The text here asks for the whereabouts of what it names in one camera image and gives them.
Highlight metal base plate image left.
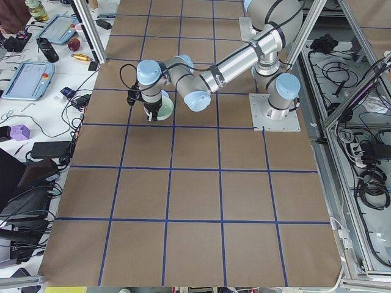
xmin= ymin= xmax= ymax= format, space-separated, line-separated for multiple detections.
xmin=239 ymin=17 xmax=257 ymax=41

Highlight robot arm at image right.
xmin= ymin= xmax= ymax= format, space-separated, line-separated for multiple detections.
xmin=136 ymin=1 xmax=304 ymax=122

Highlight aluminium frame post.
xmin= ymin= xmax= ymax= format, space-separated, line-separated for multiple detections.
xmin=70 ymin=0 xmax=107 ymax=64

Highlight black water bottle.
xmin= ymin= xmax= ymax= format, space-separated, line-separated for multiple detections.
xmin=37 ymin=37 xmax=59 ymax=63

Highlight black power brick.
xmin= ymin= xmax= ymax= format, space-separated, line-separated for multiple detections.
xmin=30 ymin=141 xmax=70 ymax=159

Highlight white power strip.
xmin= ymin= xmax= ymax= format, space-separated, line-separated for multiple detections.
xmin=348 ymin=142 xmax=366 ymax=168

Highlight metal base plate image right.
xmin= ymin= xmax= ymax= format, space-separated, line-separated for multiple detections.
xmin=249 ymin=93 xmax=301 ymax=132

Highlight teach pendant tablet near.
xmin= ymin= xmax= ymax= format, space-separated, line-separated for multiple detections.
xmin=1 ymin=62 xmax=54 ymax=101

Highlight teach pendant tablet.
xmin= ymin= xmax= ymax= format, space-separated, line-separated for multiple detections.
xmin=35 ymin=14 xmax=79 ymax=45
xmin=1 ymin=62 xmax=54 ymax=101

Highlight red apple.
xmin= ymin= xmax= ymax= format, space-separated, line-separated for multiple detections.
xmin=68 ymin=38 xmax=81 ymax=52

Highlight metal base plate image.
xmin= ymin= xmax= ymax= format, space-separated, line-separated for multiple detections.
xmin=249 ymin=93 xmax=301 ymax=132
xmin=239 ymin=17 xmax=257 ymax=41

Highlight purple plastic block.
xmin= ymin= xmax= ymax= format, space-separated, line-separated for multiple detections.
xmin=10 ymin=125 xmax=31 ymax=141

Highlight teach pendant tablet far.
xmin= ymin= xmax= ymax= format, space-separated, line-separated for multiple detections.
xmin=35 ymin=14 xmax=79 ymax=45

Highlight gold metal cylinder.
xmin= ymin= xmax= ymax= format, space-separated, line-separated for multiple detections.
xmin=71 ymin=54 xmax=93 ymax=62

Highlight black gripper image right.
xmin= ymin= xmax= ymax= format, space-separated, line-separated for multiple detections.
xmin=144 ymin=101 xmax=162 ymax=122

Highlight green bowl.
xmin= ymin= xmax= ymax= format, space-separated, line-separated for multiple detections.
xmin=157 ymin=90 xmax=174 ymax=121

